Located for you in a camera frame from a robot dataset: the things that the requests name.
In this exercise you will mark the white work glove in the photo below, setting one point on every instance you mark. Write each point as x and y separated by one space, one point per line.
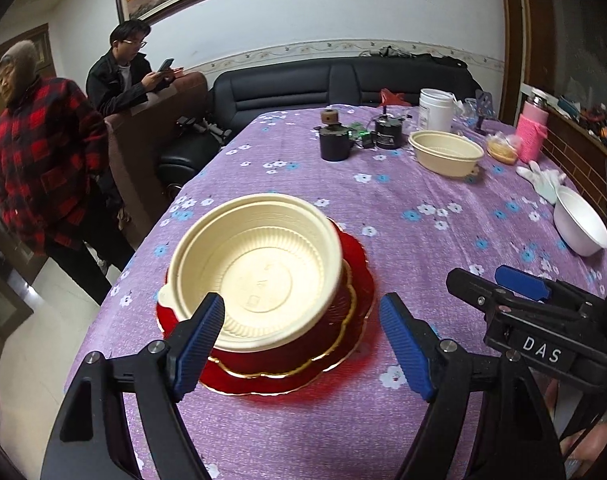
545 182

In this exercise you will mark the person in red plaid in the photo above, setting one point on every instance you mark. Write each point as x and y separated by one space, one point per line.
53 149

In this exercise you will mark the white plastic jar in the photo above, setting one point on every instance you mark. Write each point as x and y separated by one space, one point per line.
436 110

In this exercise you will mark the red glass plate gold rim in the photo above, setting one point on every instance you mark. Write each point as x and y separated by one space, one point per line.
303 349

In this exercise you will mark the large cream plastic bowl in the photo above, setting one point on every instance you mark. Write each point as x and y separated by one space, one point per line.
274 259

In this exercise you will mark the purple phone stand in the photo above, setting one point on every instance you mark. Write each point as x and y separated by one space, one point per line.
484 109

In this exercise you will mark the wooden brick-pattern cabinet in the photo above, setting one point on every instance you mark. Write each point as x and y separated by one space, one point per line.
560 47

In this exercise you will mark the red plastic bag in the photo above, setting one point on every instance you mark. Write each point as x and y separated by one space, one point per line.
389 98

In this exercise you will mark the man in black jacket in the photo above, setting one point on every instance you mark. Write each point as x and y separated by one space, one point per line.
122 78

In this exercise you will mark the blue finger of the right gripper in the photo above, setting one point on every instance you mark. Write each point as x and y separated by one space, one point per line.
523 283

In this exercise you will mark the black mug with lid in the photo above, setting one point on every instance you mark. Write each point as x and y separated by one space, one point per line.
335 142

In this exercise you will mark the wooden spool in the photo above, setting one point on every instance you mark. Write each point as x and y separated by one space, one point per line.
329 117

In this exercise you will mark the green packet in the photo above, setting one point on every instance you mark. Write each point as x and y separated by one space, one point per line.
361 136

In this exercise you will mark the black leather sofa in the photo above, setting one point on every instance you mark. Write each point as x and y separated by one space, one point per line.
239 96

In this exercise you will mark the brown armchair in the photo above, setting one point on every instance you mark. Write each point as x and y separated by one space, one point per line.
135 142

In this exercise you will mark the smartphone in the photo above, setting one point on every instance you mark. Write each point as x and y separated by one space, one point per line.
167 66

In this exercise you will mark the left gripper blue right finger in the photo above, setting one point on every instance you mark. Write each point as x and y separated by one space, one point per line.
515 436

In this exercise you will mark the bagged yellow food bowl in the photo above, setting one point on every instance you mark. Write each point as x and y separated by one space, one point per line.
504 148

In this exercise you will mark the purple floral tablecloth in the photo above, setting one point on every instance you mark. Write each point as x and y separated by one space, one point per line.
405 228

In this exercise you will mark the pink knit-sleeved thermos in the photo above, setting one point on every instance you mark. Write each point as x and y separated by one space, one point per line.
532 126

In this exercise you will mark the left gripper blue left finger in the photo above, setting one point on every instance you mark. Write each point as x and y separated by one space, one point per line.
90 438

